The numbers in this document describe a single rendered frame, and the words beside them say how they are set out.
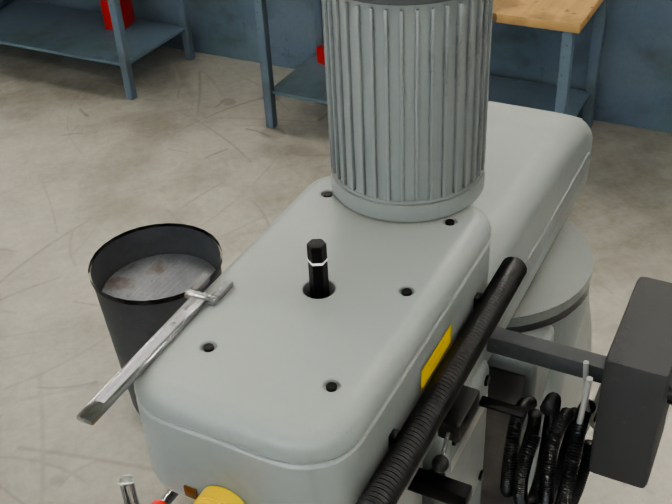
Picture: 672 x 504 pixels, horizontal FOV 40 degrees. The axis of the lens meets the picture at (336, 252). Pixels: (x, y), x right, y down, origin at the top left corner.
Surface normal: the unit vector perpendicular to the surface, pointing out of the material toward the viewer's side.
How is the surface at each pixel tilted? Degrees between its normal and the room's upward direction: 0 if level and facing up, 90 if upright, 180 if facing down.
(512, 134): 0
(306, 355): 0
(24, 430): 0
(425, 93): 90
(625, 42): 90
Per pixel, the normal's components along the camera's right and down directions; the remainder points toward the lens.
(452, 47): 0.44, 0.50
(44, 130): -0.04, -0.82
